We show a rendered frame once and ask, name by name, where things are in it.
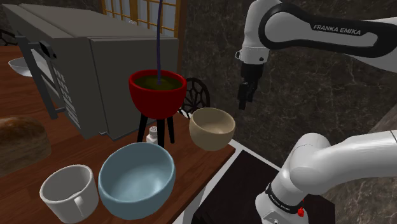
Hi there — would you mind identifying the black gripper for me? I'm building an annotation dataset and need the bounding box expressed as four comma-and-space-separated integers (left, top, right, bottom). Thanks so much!
237, 62, 265, 111

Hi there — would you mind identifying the dark round-backed chair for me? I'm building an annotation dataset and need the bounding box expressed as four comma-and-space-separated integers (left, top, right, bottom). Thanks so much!
178, 77, 211, 120

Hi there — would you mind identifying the beige bowl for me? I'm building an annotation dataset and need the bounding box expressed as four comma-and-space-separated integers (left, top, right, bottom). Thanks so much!
188, 107, 237, 152

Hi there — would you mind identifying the red plant pot on legs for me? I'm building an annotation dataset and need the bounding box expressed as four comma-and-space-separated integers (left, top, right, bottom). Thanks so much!
128, 0, 188, 148

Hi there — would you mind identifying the dark robot stand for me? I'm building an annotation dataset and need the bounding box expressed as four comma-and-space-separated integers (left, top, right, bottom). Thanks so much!
190, 150, 337, 224

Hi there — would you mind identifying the white salt shaker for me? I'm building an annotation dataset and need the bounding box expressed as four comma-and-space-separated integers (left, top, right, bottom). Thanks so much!
146, 125, 159, 145

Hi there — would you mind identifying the grey microwave oven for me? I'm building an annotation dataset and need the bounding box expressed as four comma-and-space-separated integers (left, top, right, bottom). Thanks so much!
2, 3, 181, 141

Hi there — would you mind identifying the wooden framed window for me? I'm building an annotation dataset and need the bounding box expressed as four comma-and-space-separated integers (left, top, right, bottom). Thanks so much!
99, 0, 188, 39

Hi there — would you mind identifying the light blue bowl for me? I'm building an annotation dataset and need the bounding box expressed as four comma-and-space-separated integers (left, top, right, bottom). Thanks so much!
97, 142, 177, 221

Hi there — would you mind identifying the white mug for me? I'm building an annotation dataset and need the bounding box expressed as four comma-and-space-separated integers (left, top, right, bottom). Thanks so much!
39, 164, 100, 224

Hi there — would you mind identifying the white bowl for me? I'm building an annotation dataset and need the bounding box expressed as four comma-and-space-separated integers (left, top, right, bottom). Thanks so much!
8, 57, 34, 78

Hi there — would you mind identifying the brown bread loaf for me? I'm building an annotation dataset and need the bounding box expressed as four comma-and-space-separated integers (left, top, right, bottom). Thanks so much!
0, 116, 52, 178

